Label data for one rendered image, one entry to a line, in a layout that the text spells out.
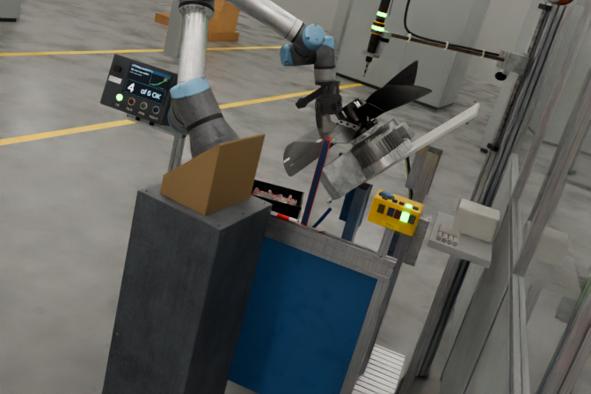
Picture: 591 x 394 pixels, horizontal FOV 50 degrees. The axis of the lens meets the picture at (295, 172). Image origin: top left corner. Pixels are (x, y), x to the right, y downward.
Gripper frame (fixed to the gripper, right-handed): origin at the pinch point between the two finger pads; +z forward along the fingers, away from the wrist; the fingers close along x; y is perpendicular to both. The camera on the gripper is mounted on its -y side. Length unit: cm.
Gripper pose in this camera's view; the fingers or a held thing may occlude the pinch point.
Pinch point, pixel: (321, 135)
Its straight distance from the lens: 229.6
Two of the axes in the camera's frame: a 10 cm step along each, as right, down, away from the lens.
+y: 9.5, 0.4, -3.1
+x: 3.1, -2.5, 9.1
